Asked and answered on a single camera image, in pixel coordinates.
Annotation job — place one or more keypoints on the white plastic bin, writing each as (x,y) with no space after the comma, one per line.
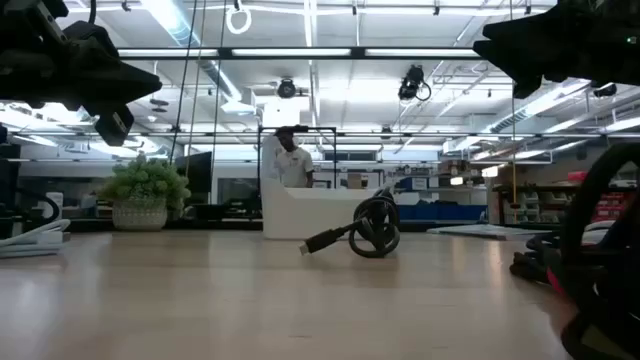
(305,215)

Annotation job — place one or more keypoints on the overhead light bar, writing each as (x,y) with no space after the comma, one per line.
(290,52)

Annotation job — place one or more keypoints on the shelf with grey bins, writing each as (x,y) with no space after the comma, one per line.
(535,205)

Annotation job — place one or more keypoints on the green plant in white pot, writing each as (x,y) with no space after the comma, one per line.
(142,185)

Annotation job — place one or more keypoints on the person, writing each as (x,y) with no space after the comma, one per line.
(295,165)

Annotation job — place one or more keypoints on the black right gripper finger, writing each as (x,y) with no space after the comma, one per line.
(525,47)
(526,86)

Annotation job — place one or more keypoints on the black computer monitor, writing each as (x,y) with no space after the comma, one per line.
(197,175)

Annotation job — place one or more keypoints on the grey flat board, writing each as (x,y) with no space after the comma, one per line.
(480,231)

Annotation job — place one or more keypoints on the round black ceiling camera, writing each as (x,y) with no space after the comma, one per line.
(286,88)

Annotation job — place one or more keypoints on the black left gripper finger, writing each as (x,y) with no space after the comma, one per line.
(114,122)
(115,82)

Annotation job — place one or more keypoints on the blue storage bin row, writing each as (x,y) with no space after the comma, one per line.
(440,212)

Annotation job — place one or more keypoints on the red storage bin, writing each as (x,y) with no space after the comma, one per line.
(577,176)

